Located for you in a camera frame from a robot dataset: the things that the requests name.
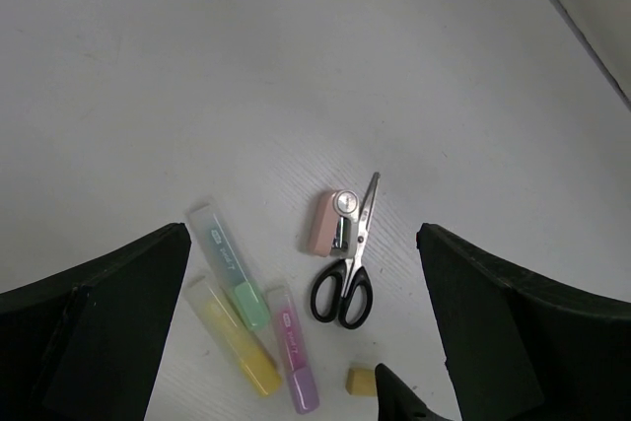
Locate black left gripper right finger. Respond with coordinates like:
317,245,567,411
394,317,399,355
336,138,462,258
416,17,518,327
417,223,630,420

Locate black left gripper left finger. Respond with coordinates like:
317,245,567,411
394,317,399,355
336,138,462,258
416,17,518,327
1,223,191,420

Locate black handled scissors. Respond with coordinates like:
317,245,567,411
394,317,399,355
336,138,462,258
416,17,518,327
310,172,381,330

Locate pink eraser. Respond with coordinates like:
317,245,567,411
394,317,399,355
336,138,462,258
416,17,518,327
306,189,359,257

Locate yellow eraser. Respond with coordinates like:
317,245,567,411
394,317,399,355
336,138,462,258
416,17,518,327
345,367,377,397

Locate green highlighter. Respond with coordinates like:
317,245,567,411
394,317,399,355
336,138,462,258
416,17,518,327
187,199,270,331

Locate yellow highlighter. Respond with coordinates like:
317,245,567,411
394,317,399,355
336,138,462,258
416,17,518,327
183,276,282,397

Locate pink highlighter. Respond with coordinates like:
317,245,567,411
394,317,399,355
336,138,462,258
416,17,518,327
267,285,319,415

